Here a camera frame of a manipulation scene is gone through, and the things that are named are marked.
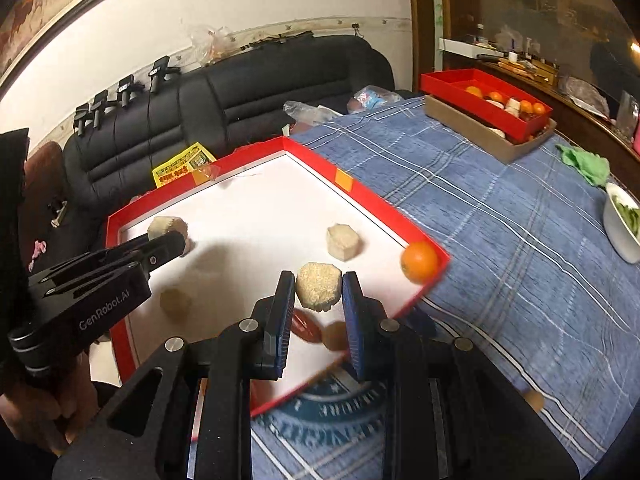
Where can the blue plaid tablecloth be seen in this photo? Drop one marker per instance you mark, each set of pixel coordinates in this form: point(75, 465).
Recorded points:
point(500, 260)

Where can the framed wall painting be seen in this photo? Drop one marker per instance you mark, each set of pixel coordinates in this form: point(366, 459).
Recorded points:
point(30, 25)

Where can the brown cardboard box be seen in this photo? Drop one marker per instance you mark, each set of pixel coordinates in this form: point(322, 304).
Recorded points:
point(480, 135)

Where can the crumpled clear plastic bag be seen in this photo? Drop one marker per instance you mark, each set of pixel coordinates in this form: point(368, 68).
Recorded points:
point(307, 111)

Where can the green cloth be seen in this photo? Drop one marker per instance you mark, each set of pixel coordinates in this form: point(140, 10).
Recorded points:
point(585, 164)

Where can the large red tray box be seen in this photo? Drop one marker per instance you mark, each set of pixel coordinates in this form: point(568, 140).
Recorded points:
point(250, 220)

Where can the brown chair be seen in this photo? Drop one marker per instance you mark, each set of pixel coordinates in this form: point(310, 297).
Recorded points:
point(45, 175)

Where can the yellow leaflet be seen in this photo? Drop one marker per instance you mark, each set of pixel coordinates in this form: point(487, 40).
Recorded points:
point(182, 166)

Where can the red date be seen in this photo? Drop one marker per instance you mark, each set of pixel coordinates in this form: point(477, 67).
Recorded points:
point(306, 327)

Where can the black clip device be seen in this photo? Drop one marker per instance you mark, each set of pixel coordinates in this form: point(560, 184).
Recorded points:
point(162, 72)
point(125, 91)
point(86, 112)
point(102, 104)

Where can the grey plastic bag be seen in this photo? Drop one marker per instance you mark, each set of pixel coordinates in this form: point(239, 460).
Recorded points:
point(582, 92)

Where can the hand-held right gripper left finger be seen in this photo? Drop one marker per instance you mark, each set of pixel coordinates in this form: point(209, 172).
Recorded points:
point(285, 320)

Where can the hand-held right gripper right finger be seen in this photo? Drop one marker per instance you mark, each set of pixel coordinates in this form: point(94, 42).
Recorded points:
point(352, 320)

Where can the small red box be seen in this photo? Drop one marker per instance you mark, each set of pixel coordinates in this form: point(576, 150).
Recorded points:
point(480, 110)

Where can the white bowl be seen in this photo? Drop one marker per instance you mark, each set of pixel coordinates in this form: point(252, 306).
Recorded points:
point(617, 235)

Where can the small white cake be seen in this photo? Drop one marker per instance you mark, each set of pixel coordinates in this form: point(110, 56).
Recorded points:
point(512, 105)

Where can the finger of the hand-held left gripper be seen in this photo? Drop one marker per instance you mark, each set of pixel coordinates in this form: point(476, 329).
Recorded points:
point(160, 250)

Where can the large orange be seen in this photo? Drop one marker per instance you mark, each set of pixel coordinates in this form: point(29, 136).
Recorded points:
point(420, 261)

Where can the black leather sofa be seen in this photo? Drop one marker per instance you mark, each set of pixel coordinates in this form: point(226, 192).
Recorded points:
point(250, 85)

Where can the person's left hand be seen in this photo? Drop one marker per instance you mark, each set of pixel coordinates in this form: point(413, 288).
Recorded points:
point(75, 395)

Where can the small orange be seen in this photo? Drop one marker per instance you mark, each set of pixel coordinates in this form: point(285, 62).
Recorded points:
point(525, 106)
point(495, 96)
point(538, 108)
point(474, 92)

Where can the brown hexagonal cake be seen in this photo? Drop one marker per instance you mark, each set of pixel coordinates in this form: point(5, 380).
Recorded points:
point(175, 302)

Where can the brown longan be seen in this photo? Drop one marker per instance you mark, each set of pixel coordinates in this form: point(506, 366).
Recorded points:
point(334, 336)
point(535, 400)

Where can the white hexagonal cake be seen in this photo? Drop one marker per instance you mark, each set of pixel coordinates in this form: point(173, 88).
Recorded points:
point(343, 242)
point(162, 225)
point(318, 285)

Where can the clear bag with snacks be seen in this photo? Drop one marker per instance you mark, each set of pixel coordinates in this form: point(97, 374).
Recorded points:
point(210, 44)

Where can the green leafy vegetables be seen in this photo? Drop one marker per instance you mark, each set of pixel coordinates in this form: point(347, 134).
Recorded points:
point(631, 215)

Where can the flat white box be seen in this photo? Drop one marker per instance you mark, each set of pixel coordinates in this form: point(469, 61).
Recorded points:
point(465, 46)

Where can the blue and red snack bag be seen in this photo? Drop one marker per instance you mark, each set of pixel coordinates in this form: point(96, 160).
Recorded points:
point(372, 97)

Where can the wooden framed glass partition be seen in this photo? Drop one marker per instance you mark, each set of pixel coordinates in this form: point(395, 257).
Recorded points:
point(525, 10)

